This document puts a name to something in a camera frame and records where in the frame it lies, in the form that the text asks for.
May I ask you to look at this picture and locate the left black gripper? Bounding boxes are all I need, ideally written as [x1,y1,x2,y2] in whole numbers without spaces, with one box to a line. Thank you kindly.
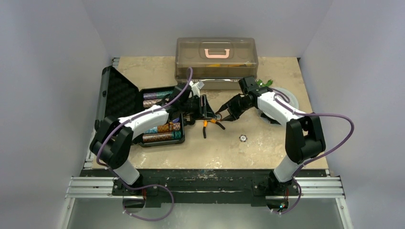
[179,95,216,120]

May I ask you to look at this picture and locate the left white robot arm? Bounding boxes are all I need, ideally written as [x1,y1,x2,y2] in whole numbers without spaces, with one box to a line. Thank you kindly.
[89,83,216,195]

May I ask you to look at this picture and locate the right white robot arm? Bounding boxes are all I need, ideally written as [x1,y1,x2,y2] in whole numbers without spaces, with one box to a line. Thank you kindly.
[217,76,326,194]

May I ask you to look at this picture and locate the orange black pliers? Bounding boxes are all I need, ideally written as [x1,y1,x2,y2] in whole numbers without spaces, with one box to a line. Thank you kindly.
[202,119,226,139]

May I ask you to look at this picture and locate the grey poker chip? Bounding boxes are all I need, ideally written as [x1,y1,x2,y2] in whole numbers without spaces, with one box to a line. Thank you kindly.
[239,135,247,142]

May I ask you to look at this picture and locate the bottom chip row brown green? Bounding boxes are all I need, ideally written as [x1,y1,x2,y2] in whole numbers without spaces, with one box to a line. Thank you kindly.
[142,131,182,143]

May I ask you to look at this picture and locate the green toy figure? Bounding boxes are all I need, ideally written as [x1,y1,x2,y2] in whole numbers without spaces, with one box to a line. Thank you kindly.
[256,79,273,87]

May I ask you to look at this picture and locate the translucent brown storage box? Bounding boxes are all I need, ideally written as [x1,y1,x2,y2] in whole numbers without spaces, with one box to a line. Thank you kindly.
[174,37,259,90]

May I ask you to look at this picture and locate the top chip row purple green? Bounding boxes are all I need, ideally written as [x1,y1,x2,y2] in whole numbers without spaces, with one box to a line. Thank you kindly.
[143,90,173,100]

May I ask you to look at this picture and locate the white filament spool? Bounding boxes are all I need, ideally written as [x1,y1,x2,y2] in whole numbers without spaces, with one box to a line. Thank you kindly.
[257,87,299,125]

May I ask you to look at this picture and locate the black poker chip case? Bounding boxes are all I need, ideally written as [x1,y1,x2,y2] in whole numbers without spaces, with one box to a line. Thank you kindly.
[95,66,186,147]

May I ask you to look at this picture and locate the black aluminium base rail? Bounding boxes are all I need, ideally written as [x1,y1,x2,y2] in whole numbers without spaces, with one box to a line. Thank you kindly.
[66,169,345,208]

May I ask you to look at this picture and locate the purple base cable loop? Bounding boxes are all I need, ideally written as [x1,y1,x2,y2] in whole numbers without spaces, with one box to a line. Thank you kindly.
[122,183,175,222]

